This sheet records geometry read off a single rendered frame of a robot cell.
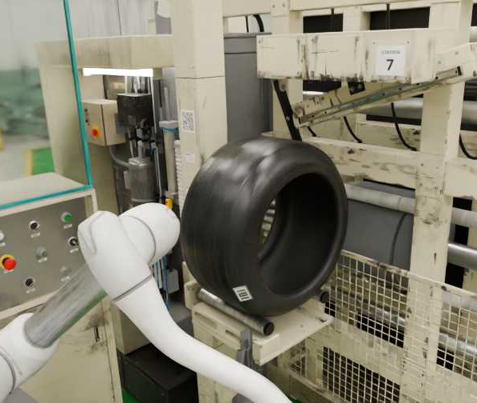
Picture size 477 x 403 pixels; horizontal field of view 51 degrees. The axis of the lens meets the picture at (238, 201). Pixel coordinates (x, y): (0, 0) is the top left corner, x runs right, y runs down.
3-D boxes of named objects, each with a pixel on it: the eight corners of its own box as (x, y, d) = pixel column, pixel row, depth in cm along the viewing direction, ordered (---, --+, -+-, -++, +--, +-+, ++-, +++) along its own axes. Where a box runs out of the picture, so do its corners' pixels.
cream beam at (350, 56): (255, 78, 179) (254, 35, 174) (301, 73, 195) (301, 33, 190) (411, 85, 136) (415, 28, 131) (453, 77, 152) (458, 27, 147)
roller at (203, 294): (194, 293, 179) (202, 284, 181) (200, 301, 182) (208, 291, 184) (263, 331, 154) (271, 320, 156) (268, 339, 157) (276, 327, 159)
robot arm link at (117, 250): (141, 283, 101) (170, 261, 114) (93, 208, 101) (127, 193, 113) (97, 309, 106) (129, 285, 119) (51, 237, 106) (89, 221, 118)
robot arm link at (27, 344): (-42, 364, 141) (13, 328, 162) (-6, 408, 141) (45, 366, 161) (123, 199, 112) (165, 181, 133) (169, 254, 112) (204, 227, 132)
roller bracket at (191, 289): (184, 308, 181) (183, 283, 178) (262, 272, 206) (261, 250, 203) (190, 311, 179) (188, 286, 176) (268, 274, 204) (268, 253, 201)
